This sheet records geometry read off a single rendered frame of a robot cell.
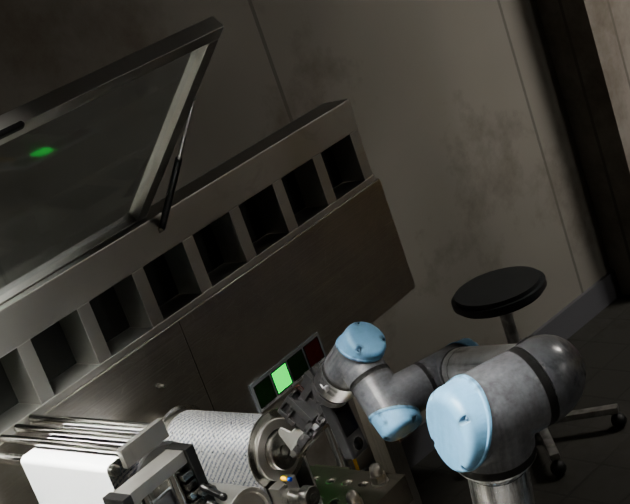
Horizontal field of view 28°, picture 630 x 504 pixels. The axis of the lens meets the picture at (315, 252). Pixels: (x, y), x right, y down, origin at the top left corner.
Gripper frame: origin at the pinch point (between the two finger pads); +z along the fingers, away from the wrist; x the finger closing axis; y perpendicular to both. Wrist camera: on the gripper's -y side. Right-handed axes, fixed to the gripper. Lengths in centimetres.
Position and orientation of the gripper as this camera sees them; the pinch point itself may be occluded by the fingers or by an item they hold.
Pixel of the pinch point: (300, 452)
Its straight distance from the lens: 232.8
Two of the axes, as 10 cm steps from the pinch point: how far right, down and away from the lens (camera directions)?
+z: -3.6, 6.1, 7.1
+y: -7.2, -6.6, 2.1
